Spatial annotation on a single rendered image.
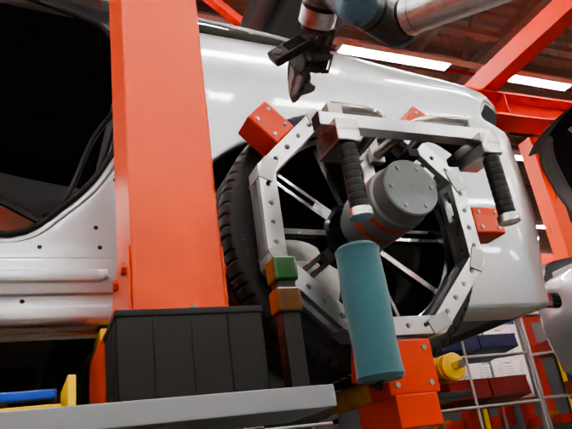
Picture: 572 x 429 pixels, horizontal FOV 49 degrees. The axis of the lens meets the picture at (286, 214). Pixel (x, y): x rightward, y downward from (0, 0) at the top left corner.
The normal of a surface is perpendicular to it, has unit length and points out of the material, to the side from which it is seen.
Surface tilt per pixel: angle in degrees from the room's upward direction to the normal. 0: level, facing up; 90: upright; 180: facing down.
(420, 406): 90
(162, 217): 90
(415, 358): 90
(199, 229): 90
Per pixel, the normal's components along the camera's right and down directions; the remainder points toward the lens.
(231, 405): 0.37, -0.41
